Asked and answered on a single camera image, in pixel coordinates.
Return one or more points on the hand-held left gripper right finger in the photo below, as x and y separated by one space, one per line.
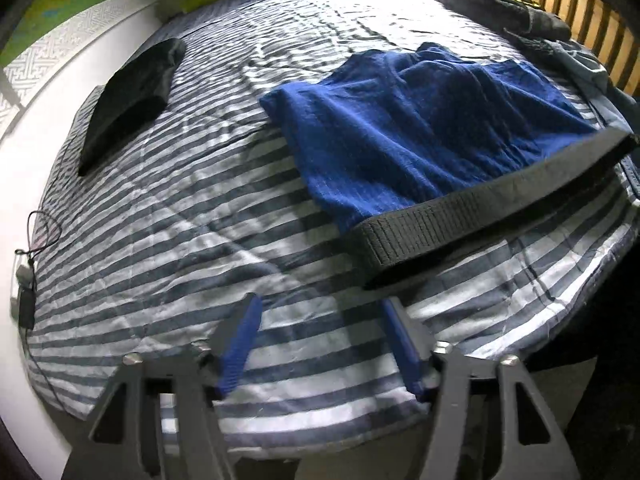
404 342

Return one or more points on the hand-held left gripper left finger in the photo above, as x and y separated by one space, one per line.
239 340

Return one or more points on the blue shorts with black waistband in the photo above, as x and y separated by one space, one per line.
430 160

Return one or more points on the pile of dark clothes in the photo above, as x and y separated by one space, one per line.
540 30

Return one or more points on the striped blue white blanket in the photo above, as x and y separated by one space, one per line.
300 200

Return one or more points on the folded black garment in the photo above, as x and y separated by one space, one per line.
130 100

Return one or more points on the white patterned bed frame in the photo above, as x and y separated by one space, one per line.
55 55

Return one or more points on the wooden slatted bed rail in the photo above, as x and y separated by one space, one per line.
585 15

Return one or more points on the green wall poster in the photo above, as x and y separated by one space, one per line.
60 0

